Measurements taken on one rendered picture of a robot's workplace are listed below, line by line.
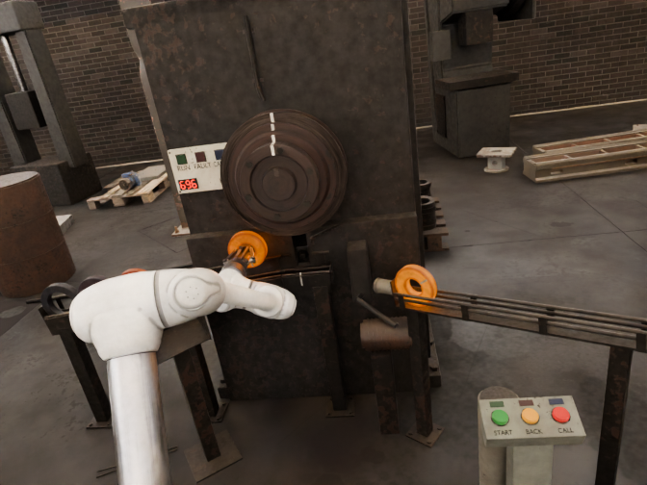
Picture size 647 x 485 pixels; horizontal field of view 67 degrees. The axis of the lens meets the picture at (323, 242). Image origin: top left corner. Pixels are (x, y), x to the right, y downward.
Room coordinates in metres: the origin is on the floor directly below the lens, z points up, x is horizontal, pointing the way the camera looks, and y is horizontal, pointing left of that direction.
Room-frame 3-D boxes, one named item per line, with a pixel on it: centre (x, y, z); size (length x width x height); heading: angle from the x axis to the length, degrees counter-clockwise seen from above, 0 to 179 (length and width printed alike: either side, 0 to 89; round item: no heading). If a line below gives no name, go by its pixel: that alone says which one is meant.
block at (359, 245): (1.75, -0.13, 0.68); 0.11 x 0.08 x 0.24; 171
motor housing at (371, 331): (1.59, -0.20, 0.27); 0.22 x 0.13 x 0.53; 81
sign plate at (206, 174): (1.93, 0.43, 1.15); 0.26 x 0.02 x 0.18; 81
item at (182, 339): (1.57, 0.63, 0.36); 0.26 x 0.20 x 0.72; 116
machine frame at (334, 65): (2.20, 0.04, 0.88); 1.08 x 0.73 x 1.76; 81
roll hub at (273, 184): (1.67, 0.12, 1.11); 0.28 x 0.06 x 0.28; 81
